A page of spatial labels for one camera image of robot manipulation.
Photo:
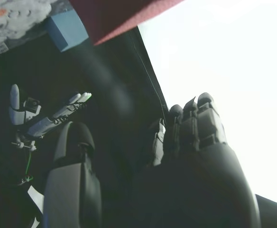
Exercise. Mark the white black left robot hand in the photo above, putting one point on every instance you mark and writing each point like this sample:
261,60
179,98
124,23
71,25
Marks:
200,180

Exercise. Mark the light blue foam cube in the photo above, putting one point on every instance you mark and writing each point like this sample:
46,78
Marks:
67,28

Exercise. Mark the large red cube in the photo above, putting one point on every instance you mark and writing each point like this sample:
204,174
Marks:
114,16

